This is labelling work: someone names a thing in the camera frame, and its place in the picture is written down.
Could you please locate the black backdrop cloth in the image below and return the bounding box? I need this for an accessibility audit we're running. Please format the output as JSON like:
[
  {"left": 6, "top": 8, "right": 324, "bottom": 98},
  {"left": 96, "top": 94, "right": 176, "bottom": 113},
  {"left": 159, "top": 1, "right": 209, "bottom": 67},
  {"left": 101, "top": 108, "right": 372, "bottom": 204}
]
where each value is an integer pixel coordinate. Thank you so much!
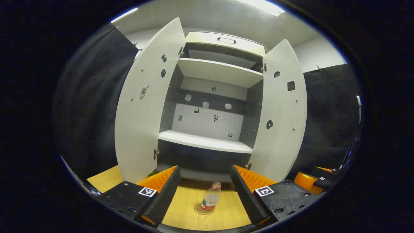
[{"left": 53, "top": 24, "right": 362, "bottom": 182}]

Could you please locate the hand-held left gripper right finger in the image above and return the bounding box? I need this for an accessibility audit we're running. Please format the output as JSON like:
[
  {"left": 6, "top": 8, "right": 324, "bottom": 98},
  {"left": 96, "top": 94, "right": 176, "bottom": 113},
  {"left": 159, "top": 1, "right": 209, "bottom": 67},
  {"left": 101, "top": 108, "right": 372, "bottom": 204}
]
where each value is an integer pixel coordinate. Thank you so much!
[{"left": 230, "top": 164, "right": 319, "bottom": 227}]

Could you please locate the clear plastic bottle red label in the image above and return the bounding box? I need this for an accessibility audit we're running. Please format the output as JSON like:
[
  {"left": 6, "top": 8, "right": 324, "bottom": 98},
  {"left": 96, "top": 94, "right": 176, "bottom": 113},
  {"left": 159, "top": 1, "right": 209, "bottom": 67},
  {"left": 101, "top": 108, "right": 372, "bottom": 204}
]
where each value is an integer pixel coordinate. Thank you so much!
[{"left": 201, "top": 182, "right": 222, "bottom": 212}]

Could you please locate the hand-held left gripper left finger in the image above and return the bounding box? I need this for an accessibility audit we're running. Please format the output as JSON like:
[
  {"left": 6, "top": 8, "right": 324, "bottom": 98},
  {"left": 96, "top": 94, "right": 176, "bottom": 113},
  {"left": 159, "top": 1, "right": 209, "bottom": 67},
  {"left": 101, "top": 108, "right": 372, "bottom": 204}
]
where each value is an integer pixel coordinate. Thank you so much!
[{"left": 97, "top": 166, "right": 181, "bottom": 228}]

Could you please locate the round cork coaster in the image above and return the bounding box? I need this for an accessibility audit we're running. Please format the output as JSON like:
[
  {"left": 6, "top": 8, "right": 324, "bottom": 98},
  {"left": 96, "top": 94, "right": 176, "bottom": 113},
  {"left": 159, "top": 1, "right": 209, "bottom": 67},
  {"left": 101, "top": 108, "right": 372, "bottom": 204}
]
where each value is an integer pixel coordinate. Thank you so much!
[{"left": 194, "top": 203, "right": 216, "bottom": 215}]

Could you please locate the ceiling light strip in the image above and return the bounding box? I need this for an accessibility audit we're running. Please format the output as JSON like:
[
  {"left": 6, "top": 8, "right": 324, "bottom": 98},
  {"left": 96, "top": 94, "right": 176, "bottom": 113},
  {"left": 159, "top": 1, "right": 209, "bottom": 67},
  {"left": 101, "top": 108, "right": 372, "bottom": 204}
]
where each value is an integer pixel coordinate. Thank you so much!
[
  {"left": 111, "top": 7, "right": 138, "bottom": 23},
  {"left": 236, "top": 0, "right": 285, "bottom": 17}
]

